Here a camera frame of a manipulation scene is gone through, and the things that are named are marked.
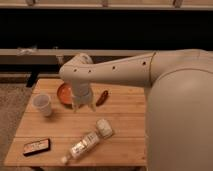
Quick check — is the clear plastic bottle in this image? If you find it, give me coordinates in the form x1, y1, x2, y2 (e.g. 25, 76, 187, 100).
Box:
61, 131, 100, 164

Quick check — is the wooden table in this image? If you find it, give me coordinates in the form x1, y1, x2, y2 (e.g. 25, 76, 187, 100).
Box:
4, 79, 146, 167

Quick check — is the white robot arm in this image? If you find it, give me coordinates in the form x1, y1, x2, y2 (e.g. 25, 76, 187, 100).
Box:
60, 49, 213, 171

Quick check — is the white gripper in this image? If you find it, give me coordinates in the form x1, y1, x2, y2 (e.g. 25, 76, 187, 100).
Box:
71, 83, 96, 112

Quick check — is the red chili pepper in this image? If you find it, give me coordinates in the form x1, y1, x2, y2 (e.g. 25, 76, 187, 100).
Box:
96, 90, 108, 106

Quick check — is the white crumpled can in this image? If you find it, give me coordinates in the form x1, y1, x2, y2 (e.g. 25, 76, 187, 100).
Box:
96, 119, 113, 138

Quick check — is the orange bowl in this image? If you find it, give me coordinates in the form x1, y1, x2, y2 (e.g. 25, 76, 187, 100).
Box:
57, 83, 72, 105

